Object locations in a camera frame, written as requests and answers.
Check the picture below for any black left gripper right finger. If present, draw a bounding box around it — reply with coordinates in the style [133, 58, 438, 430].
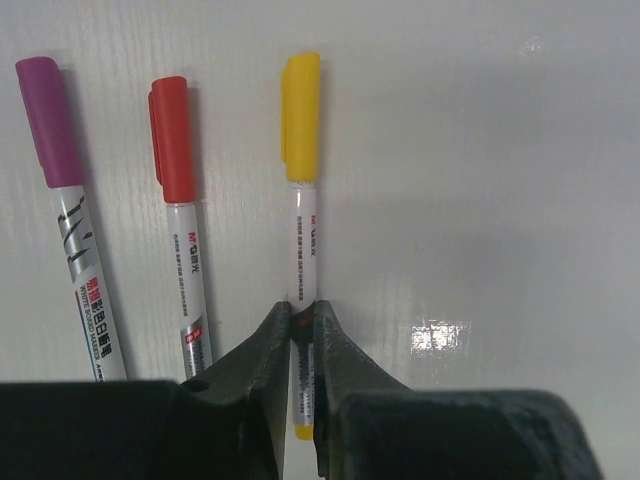
[314, 301, 603, 479]

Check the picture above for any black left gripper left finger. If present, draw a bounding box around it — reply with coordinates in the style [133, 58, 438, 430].
[1, 302, 291, 479]

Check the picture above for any red whiteboard marker pen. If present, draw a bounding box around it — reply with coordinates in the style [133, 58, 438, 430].
[166, 203, 213, 379]

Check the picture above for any purple pen cap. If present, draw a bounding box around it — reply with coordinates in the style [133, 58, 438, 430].
[15, 56, 84, 189]

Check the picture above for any yellow whiteboard marker pen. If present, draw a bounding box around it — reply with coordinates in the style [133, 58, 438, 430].
[287, 182, 317, 440]

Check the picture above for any purple whiteboard marker pen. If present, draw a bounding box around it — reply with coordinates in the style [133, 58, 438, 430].
[52, 186, 127, 382]

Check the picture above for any red pen cap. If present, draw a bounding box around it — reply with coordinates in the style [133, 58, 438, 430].
[148, 76, 196, 204]

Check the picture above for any yellow pen cap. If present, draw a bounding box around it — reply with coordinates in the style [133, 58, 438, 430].
[280, 52, 321, 183]

